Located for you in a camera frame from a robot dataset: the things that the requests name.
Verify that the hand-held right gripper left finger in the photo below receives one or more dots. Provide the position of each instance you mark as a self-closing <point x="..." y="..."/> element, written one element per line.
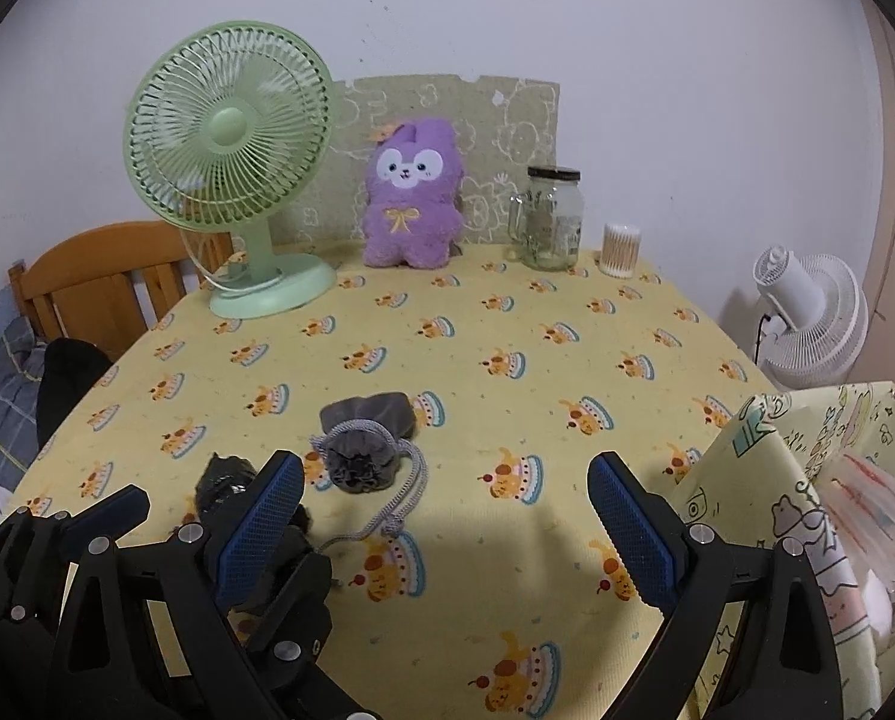
<point x="260" y="525"/>

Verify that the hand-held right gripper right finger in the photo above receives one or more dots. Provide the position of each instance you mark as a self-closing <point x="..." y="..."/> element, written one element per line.
<point x="631" y="532"/>

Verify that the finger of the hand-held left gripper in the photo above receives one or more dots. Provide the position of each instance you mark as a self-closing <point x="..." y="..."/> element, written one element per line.
<point x="297" y="600"/>
<point x="110" y="514"/>

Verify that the black plastic bag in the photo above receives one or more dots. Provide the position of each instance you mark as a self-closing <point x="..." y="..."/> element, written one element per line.
<point x="222" y="484"/>

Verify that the yellow printed fabric basket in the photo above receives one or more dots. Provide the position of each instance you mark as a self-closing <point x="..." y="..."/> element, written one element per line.
<point x="762" y="480"/>

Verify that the black cloth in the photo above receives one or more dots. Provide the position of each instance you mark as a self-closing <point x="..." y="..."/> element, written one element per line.
<point x="69" y="382"/>

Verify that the yellow printed tablecloth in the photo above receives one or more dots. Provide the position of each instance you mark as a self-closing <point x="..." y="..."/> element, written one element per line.
<point x="455" y="592"/>

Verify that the clear plastic packet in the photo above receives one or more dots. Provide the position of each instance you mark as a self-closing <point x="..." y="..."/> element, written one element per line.
<point x="867" y="502"/>

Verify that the wooden chair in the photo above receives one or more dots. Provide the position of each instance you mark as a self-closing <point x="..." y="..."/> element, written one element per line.
<point x="95" y="270"/>

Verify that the cotton swab container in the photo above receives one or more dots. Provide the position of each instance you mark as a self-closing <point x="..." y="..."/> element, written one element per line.
<point x="620" y="251"/>

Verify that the white standing fan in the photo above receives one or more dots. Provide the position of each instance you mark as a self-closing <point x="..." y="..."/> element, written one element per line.
<point x="822" y="322"/>

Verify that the glass jar with dark lid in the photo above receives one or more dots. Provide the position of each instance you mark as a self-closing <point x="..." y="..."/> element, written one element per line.
<point x="556" y="225"/>

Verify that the purple plush bunny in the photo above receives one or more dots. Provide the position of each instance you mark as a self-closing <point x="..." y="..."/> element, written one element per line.
<point x="410" y="225"/>

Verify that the green desk fan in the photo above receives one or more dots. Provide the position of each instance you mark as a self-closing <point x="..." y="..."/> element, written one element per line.
<point x="230" y="127"/>

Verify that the green printed felt sheet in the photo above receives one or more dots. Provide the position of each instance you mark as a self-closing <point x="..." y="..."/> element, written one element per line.
<point x="507" y="120"/>

